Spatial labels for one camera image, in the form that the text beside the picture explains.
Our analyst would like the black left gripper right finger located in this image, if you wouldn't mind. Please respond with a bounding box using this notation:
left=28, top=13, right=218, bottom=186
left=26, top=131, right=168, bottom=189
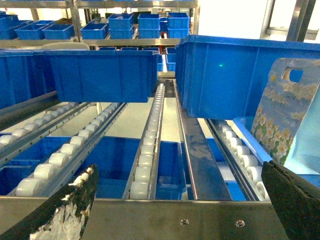
left=261, top=160, right=320, bottom=240

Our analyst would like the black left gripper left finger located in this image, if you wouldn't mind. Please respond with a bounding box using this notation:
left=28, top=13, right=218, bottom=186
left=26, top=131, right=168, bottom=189
left=0, top=164, right=99, bottom=240

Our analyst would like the flower print gift bag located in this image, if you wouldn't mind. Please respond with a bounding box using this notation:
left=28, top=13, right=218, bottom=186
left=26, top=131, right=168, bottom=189
left=251, top=58, right=320, bottom=171

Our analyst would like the large blue bin behind bag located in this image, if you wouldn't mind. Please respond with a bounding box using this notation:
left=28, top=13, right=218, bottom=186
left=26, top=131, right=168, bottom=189
left=175, top=35, right=320, bottom=120

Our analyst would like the white roller track left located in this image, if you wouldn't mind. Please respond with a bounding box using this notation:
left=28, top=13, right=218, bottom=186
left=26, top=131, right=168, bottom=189
left=9, top=102, right=121, bottom=197

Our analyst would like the white roller track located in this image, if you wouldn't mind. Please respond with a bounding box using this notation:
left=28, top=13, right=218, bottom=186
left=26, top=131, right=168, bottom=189
left=123, top=83, right=165, bottom=200
left=214, top=120, right=270, bottom=201
left=9, top=102, right=121, bottom=197

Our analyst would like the white roller track right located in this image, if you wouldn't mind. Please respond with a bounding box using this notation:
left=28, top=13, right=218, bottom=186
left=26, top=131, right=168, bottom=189
left=214, top=120, right=270, bottom=201

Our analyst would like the blue bin lower shelf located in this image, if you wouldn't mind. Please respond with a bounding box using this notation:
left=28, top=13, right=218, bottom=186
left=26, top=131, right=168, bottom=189
left=76, top=136, right=187, bottom=200

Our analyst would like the white roller track centre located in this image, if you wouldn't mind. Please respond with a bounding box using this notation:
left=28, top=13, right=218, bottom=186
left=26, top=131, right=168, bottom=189
left=123, top=83, right=165, bottom=200

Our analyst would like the blue bin left on rollers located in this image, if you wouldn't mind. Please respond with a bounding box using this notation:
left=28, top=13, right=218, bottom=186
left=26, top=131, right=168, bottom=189
left=43, top=50, right=158, bottom=103

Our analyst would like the stainless flow rack frame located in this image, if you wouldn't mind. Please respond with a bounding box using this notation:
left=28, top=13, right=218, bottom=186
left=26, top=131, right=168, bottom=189
left=0, top=0, right=320, bottom=240

